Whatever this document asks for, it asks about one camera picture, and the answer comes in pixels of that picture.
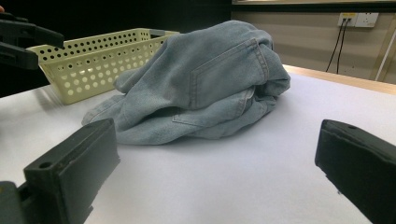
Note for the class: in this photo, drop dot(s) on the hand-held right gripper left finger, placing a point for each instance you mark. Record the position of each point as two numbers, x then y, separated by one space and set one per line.
71 174

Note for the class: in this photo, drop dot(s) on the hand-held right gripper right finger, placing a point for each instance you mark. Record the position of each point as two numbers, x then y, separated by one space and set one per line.
364 168

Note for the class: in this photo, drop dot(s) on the pale yellow perforated plastic basket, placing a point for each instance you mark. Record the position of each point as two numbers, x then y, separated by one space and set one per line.
93 71

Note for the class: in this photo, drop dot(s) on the light blue denim jeans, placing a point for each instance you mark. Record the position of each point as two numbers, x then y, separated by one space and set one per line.
202 81

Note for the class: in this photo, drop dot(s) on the black curtain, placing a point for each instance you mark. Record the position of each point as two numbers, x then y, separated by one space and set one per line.
109 14

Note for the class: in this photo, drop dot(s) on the wooden table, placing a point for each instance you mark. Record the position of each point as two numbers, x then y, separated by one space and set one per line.
342 79

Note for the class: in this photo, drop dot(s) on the white table cover sheet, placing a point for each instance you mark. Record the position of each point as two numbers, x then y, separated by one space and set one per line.
218 186

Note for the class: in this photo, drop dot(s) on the black horizontal bar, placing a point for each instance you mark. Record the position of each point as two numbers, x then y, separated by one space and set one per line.
311 6

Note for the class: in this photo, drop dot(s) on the white wall socket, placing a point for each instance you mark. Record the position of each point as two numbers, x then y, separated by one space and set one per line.
362 19

